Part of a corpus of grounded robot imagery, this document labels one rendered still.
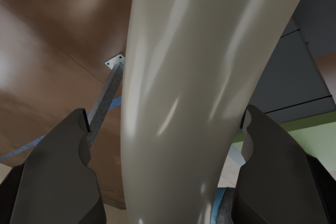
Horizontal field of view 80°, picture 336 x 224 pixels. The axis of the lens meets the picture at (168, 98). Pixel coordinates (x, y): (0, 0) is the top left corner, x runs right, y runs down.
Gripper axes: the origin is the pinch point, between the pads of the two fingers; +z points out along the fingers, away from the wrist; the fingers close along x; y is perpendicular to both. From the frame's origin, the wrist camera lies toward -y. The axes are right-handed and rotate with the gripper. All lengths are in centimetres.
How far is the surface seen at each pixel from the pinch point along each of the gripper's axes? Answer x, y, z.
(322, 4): 89, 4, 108
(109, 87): -39, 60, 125
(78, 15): -58, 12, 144
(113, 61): -41, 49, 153
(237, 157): 30, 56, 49
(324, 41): 102, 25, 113
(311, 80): 49, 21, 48
